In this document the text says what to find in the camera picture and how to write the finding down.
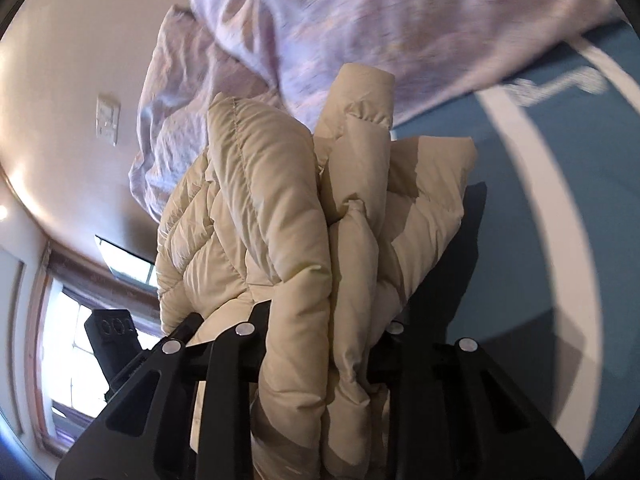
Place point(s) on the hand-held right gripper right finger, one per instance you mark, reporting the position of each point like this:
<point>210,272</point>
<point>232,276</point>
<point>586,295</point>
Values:
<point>402,342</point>

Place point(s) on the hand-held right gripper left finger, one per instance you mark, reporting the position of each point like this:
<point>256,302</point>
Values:
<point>256,321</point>

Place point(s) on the beige down jacket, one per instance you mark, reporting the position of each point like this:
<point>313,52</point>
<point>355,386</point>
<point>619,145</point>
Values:
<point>280,240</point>

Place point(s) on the rectangular ceiling panel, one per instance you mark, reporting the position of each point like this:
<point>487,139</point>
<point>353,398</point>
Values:
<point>127,262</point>

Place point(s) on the blue white striped bed sheet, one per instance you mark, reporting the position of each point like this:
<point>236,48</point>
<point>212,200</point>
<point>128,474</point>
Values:
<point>560,240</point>

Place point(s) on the purple floral duvet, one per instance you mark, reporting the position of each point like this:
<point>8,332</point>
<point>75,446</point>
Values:
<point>350,35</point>

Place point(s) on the window with wooden frame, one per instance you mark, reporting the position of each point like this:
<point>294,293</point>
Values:
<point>65,360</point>

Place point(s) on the white wall light switch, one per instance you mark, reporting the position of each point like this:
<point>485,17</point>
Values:
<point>107,119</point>

